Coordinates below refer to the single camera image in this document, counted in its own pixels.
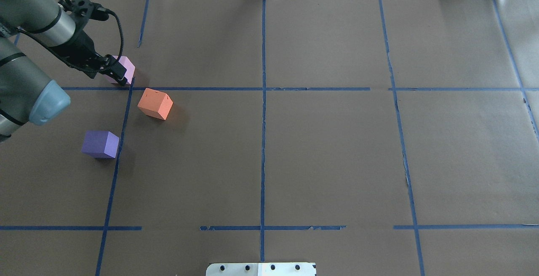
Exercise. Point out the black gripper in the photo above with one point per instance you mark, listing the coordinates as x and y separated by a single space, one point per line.
79 48

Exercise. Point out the orange foam block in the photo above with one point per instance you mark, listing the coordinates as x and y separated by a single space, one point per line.
155 103

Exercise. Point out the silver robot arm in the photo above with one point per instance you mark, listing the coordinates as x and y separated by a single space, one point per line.
28 94

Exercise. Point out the pink foam block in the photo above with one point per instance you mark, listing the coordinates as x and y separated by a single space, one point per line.
126 67

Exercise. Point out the purple foam block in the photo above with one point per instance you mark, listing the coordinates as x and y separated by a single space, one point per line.
100 144

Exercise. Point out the long blue tape strip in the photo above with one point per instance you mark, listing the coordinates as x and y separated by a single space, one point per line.
262 226

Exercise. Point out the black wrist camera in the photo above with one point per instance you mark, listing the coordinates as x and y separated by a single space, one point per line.
84 10

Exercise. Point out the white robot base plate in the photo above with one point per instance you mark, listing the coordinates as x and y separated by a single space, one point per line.
262 269

